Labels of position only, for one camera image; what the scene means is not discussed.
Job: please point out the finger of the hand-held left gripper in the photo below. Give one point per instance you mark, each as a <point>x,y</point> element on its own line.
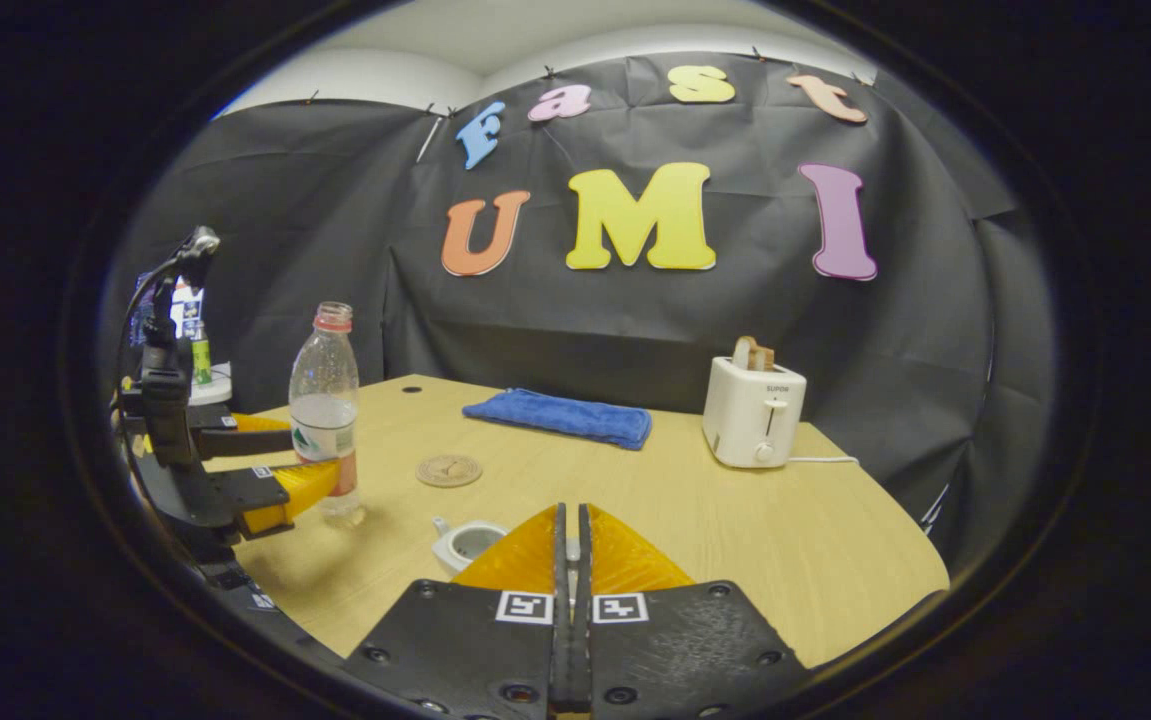
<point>255,495</point>
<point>245,445</point>

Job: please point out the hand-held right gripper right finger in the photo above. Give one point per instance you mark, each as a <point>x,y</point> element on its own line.
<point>685,650</point>

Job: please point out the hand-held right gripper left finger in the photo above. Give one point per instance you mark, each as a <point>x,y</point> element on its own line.
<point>460,650</point>

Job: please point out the clear plastic water bottle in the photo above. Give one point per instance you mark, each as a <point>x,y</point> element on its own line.
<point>323,400</point>

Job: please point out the white ceramic teacup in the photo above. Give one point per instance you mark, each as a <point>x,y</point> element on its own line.
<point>470,545</point>

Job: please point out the white round stand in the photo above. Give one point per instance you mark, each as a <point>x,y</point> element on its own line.
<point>213,388</point>

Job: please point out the green tube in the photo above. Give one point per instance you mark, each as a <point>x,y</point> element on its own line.
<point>202,360</point>

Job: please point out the computer monitor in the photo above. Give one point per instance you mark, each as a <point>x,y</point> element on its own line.
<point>185,305</point>

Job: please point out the white toaster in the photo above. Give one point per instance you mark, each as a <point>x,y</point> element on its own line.
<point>750,420</point>

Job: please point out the blue towel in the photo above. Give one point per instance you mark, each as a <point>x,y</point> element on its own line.
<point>565,415</point>

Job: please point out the toast slice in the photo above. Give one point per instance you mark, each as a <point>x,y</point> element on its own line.
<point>753,354</point>

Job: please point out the black backdrop cloth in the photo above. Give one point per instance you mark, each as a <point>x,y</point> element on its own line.
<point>635,320</point>

